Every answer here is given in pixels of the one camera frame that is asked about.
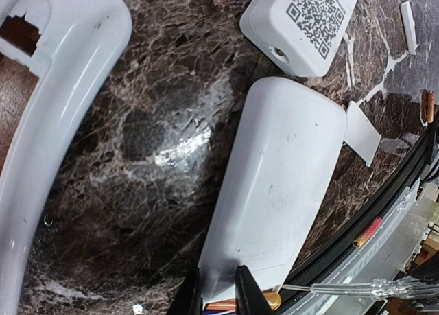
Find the white slotted cable duct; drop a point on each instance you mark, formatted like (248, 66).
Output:
(390, 247)

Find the white battery cover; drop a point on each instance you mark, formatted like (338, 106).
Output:
(409, 26)
(361, 136)

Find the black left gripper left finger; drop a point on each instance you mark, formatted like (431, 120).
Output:
(187, 300)

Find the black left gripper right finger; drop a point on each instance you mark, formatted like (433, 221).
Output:
(249, 298)

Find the slim white remote with QR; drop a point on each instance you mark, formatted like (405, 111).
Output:
(301, 37)

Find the white remote back side up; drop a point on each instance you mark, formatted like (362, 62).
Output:
(284, 154)

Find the white remote with buttons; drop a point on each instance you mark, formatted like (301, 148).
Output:
(71, 47)

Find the clear handled screwdriver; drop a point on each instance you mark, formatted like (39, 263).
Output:
(407, 288)

